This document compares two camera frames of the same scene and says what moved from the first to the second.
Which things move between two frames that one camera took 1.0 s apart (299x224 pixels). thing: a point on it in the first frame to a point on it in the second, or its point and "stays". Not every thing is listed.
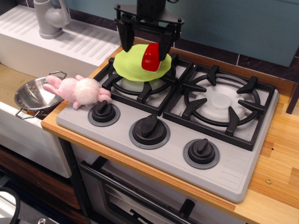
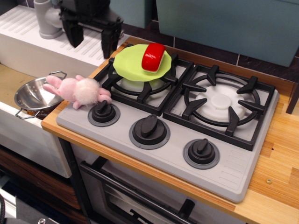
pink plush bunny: [80, 91] stays
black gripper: [151, 15] to [97, 11]
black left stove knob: [104, 114] stays
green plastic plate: [128, 65] stays
